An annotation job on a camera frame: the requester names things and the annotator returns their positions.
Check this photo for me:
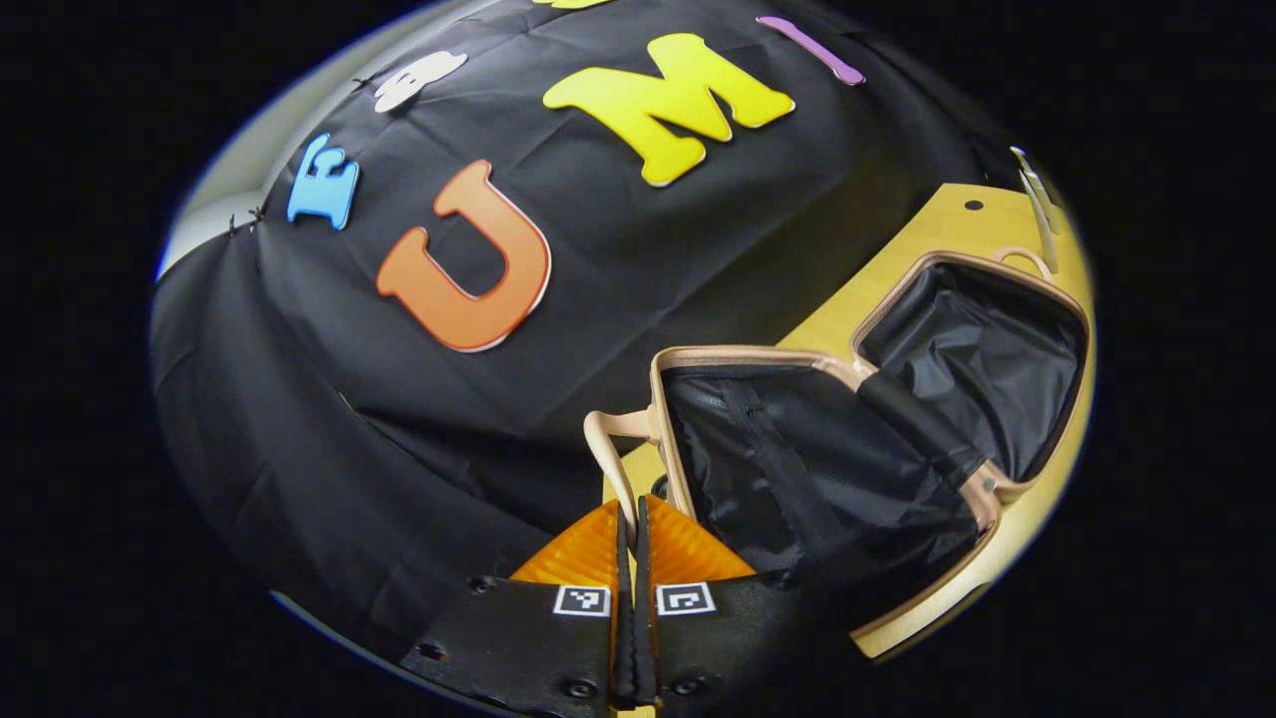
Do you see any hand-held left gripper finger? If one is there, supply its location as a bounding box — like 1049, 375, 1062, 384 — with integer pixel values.
399, 499, 635, 715
635, 495, 868, 715

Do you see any beige pink suitcase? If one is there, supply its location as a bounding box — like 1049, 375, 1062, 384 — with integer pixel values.
583, 247, 1094, 624

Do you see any black backdrop cloth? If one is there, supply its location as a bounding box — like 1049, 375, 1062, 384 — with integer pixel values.
150, 0, 1018, 659

